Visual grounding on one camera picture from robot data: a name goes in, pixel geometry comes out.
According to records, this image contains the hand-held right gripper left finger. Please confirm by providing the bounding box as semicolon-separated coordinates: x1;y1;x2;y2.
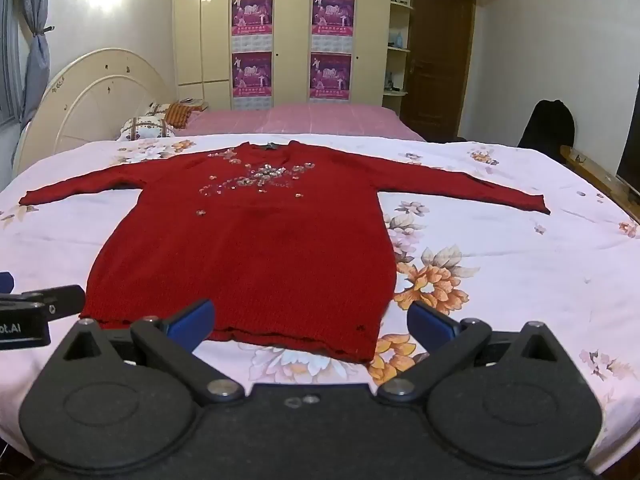
61;299;247;405

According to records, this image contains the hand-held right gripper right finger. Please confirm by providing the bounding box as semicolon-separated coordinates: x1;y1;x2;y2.
376;301;564;405

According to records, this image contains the red sequined sweater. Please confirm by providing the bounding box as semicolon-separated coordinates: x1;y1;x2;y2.
19;141;551;364

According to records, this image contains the pink floral bedsheet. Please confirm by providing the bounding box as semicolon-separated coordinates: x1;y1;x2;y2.
0;133;640;476

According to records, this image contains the cream bed headboard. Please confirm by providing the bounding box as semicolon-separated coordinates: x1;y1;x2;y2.
12;48;177;173

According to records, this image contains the orange patterned pillow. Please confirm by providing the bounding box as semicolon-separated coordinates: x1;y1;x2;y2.
164;102;209;129

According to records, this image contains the blue grey curtain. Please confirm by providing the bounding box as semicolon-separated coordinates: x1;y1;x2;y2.
0;0;55;127

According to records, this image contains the wooden desk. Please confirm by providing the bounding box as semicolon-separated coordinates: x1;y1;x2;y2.
560;145;640;209

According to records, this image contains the black cloth covered chair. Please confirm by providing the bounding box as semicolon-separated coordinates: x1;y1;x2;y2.
517;99;576;162

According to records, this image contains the pink checked bed cover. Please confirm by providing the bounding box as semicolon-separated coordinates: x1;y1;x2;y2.
175;103;427;142

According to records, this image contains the cream corner shelf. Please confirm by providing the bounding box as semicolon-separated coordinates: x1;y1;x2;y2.
382;0;416;109

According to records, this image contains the brown wooden door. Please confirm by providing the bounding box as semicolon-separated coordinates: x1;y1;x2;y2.
401;0;477;142

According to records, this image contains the dark screen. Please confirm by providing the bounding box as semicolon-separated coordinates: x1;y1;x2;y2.
615;79;640;192

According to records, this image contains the cream wardrobe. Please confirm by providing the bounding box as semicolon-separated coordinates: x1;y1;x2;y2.
172;0;506;112

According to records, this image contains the purple wall poster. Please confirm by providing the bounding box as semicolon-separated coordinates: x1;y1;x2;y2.
308;52;353;107
231;0;274;53
231;51;274;111
311;0;355;53

